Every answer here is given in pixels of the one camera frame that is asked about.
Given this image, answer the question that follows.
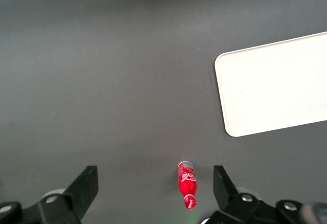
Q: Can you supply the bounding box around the white rectangular tray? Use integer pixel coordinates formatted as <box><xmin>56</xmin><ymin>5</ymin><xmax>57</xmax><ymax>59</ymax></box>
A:
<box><xmin>214</xmin><ymin>31</ymin><xmax>327</xmax><ymax>138</ymax></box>

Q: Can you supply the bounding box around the red coke bottle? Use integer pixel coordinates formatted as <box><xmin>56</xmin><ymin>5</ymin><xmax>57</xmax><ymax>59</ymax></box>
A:
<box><xmin>177</xmin><ymin>160</ymin><xmax>199</xmax><ymax>210</ymax></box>

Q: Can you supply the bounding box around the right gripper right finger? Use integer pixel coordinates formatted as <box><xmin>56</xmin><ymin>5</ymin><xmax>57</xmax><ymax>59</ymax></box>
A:
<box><xmin>208</xmin><ymin>165</ymin><xmax>327</xmax><ymax>224</ymax></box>

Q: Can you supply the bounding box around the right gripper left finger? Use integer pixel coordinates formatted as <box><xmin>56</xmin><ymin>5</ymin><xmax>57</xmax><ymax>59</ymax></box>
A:
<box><xmin>0</xmin><ymin>165</ymin><xmax>99</xmax><ymax>224</ymax></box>

